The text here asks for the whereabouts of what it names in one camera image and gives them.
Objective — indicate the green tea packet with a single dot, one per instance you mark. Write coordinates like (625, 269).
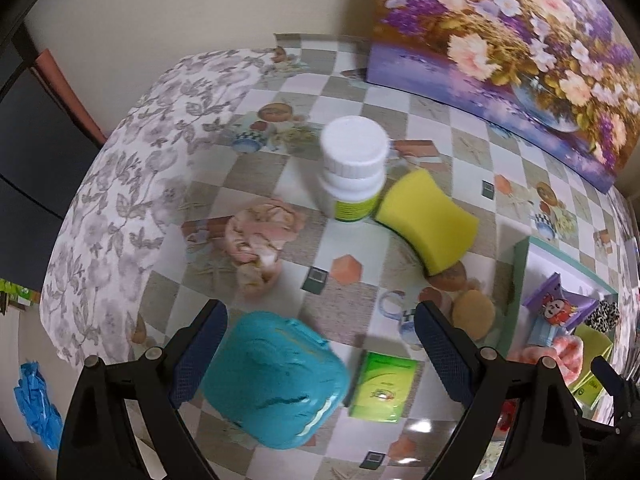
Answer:
(382, 385)

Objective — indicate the purple packet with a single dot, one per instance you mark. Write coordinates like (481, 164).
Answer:
(555, 305)

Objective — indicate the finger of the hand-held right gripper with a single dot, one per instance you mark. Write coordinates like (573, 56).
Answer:
(607, 375)

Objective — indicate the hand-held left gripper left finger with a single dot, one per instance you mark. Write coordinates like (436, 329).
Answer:
(200, 350)

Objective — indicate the green packaging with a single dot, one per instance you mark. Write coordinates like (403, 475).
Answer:
(15, 292)

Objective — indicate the blue plastic bag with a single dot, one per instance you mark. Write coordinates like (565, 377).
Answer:
(35, 405)

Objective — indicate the grey floral cloth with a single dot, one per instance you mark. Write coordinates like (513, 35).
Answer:
(125, 185)

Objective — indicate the pink fluffy towel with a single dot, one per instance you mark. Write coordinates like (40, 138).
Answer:
(565, 355)

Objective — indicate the yellow sponge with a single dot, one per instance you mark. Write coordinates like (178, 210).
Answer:
(430, 220)

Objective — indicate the beige round puff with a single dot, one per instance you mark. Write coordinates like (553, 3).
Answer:
(472, 312)

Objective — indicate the teal plastic box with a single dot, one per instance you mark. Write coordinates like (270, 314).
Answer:
(275, 385)

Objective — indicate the white bottle with green label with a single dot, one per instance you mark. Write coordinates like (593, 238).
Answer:
(352, 145)

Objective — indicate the checkered printed tablecloth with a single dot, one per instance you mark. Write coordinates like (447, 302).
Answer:
(350, 300)

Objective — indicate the leopard print scrunchie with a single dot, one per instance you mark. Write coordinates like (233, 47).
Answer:
(605, 315)

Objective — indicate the floral painting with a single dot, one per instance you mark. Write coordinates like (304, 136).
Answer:
(500, 35)

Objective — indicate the dark cabinet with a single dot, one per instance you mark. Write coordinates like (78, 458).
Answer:
(35, 160)

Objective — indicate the blue face mask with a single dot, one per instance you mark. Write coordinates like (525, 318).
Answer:
(545, 332)

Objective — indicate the long green pack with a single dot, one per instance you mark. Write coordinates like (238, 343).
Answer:
(590, 390)

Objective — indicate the white tray with teal rim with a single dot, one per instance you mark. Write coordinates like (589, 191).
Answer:
(545, 270)

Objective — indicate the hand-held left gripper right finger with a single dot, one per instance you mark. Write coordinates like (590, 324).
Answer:
(445, 355)

